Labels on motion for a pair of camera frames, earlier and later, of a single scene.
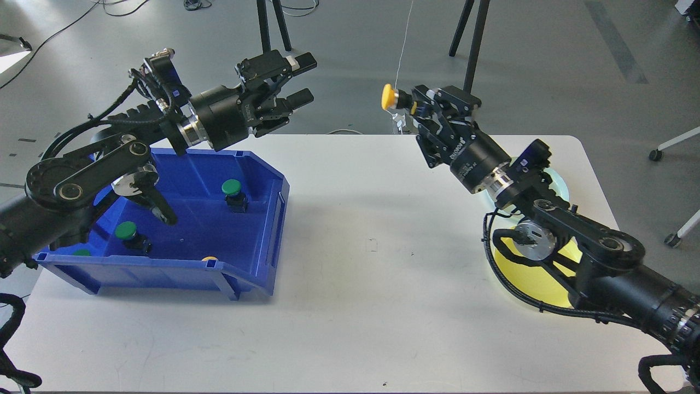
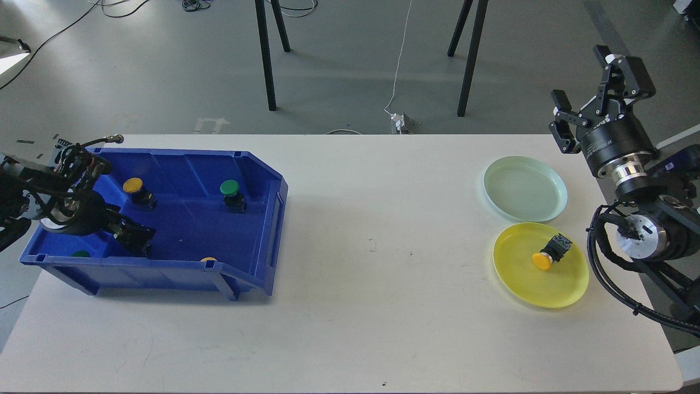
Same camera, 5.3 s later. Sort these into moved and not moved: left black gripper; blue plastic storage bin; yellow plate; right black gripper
Moved: right black gripper; left black gripper
Not moved: yellow plate; blue plastic storage bin
